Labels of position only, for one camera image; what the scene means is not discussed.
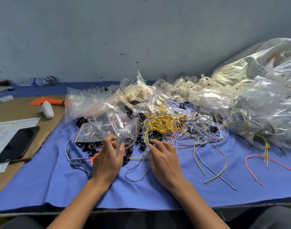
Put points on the heap of plastic bags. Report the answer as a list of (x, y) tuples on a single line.
[(140, 90)]

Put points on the stack of plastic bags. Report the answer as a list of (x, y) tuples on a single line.
[(85, 100)]

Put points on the brown cardboard sheet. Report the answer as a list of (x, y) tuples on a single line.
[(16, 109)]

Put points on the person's left forearm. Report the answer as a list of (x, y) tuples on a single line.
[(81, 205)]

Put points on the person's right hand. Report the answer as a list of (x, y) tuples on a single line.
[(167, 164)]

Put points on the white handheld device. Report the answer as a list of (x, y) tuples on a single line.
[(47, 109)]

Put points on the small white label card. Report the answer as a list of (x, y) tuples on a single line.
[(5, 98)]

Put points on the pile of white plastic wheels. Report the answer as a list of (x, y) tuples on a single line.
[(193, 88)]

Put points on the black round wheel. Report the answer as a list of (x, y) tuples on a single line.
[(51, 80)]

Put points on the orange tie bundle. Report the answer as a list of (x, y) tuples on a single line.
[(47, 101)]

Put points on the person's left hand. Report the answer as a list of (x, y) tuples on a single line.
[(107, 162)]

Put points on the blue cloth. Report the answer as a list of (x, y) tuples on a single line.
[(40, 183)]

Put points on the pile of black plastic rings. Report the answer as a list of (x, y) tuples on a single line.
[(81, 122)]

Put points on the black smartphone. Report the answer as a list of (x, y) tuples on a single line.
[(16, 145)]

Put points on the clear zip plastic bag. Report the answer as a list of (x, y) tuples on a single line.
[(114, 121)]

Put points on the person's right forearm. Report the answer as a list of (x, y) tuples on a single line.
[(200, 207)]

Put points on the clear plastic water bottle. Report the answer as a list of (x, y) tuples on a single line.
[(33, 82)]

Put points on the pile of large plastic bags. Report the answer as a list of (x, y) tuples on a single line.
[(265, 93)]

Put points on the white paper sheet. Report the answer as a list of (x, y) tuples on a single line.
[(7, 128)]

